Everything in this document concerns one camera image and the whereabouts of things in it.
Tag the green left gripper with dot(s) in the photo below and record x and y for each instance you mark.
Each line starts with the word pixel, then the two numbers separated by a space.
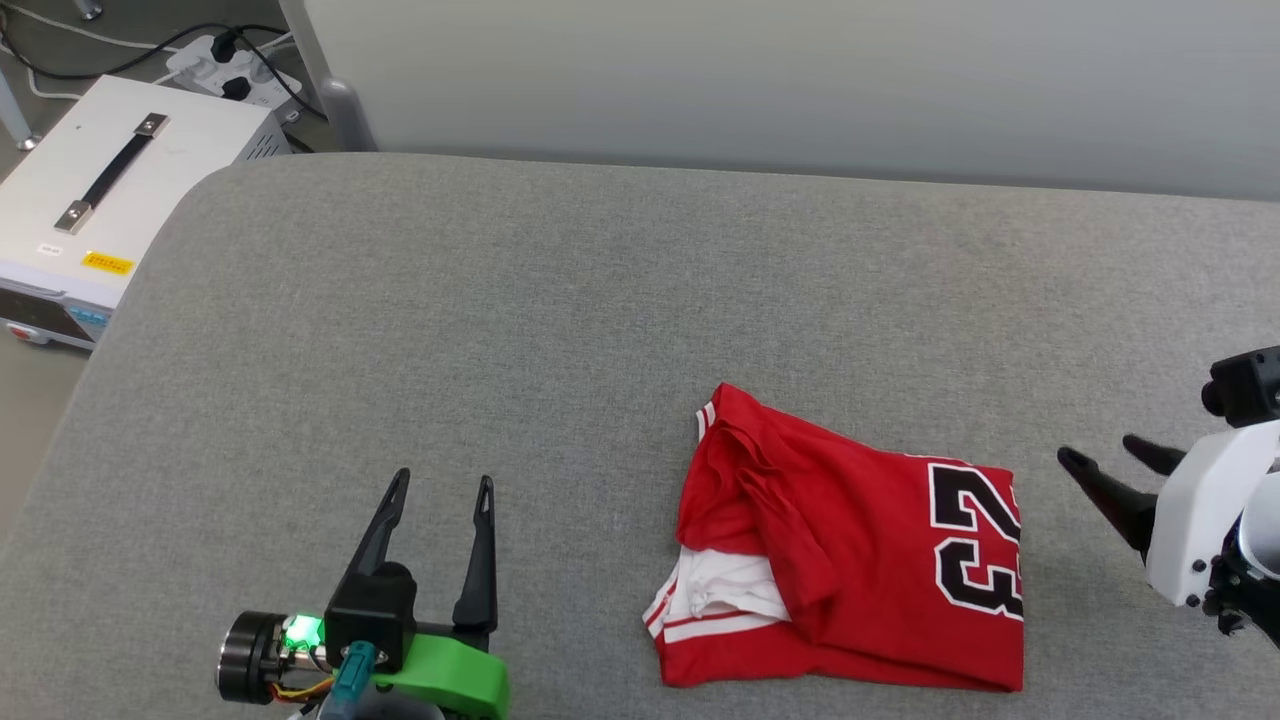
pixel 450 680

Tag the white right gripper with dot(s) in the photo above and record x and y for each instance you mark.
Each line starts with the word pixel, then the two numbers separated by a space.
pixel 1200 520

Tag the red white basketball jersey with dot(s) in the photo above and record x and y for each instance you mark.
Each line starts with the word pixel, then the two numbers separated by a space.
pixel 860 560

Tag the grey fabric sofa cushion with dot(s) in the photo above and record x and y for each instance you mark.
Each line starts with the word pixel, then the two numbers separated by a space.
pixel 600 300

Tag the white power supply box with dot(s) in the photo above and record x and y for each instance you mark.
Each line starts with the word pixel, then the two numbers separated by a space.
pixel 200 150

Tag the white power strip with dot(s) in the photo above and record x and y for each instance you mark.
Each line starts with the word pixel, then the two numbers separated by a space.
pixel 195 62

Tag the grey metal leg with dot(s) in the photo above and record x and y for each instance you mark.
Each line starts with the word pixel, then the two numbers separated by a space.
pixel 12 110
pixel 88 10

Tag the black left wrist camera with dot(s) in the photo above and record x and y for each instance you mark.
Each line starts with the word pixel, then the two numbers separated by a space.
pixel 370 615

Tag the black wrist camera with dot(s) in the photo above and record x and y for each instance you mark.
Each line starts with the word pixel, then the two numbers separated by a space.
pixel 1245 385
pixel 370 615

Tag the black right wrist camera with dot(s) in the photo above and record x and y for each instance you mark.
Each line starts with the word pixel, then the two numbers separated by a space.
pixel 1245 385

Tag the white partition screen with post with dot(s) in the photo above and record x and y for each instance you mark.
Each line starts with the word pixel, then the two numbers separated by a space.
pixel 800 80

